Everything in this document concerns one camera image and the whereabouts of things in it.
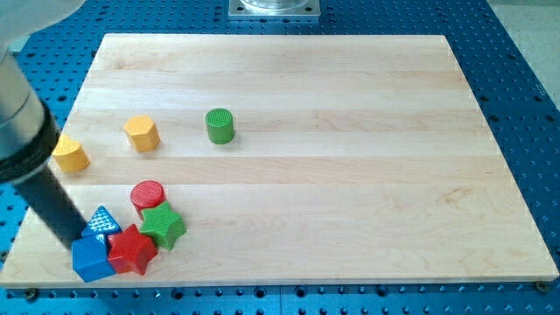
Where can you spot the blue cube block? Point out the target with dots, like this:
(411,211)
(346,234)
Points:
(90,258)

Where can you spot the green star block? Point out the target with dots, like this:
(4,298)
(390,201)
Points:
(163,225)

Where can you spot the light wooden board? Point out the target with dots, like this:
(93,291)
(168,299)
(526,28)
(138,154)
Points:
(355,160)

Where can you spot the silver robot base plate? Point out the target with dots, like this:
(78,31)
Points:
(273,8)

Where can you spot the red cylinder block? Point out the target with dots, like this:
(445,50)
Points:
(147,194)

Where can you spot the red star block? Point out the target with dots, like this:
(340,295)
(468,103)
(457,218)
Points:
(131,251)

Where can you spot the green cylinder block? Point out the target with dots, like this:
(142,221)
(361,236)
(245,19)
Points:
(220,126)

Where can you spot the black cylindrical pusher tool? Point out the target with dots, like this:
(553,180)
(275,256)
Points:
(50,202)

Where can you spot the yellow heart block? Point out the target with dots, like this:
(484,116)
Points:
(70,155)

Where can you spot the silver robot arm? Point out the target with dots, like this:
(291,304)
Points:
(29,132)

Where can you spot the blue triangle block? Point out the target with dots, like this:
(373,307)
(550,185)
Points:
(101,222)

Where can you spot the yellow hexagon block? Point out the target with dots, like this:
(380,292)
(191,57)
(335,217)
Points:
(142,133)

